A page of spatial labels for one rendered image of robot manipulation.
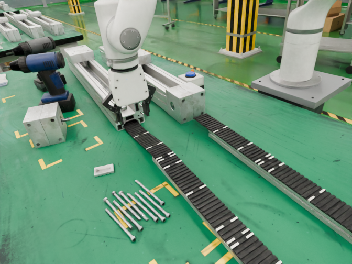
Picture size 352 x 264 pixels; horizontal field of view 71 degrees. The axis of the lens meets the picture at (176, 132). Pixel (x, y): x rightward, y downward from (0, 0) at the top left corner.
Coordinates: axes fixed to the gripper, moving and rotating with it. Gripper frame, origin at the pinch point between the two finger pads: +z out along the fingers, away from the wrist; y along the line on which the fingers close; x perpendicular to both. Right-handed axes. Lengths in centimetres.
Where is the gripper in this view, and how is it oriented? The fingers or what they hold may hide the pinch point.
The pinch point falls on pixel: (133, 115)
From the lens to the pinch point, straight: 76.9
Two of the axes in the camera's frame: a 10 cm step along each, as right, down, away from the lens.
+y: 8.6, -3.3, 3.9
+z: 0.7, 8.3, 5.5
